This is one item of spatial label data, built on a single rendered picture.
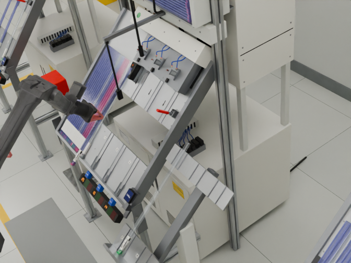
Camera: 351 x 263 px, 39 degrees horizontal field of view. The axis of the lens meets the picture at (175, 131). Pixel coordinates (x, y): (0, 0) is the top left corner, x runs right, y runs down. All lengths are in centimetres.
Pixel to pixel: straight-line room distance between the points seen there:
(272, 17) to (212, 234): 114
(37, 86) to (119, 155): 75
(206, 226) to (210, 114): 59
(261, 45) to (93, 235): 153
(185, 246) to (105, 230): 113
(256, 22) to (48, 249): 129
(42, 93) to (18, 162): 214
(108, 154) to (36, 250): 51
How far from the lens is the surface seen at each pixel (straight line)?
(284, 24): 219
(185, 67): 200
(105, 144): 230
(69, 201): 324
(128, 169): 215
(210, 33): 185
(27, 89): 156
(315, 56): 380
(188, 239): 193
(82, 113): 210
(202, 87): 200
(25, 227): 237
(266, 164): 259
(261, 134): 250
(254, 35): 208
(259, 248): 281
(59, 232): 229
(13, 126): 157
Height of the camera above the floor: 228
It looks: 40 degrees down
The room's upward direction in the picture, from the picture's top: 10 degrees counter-clockwise
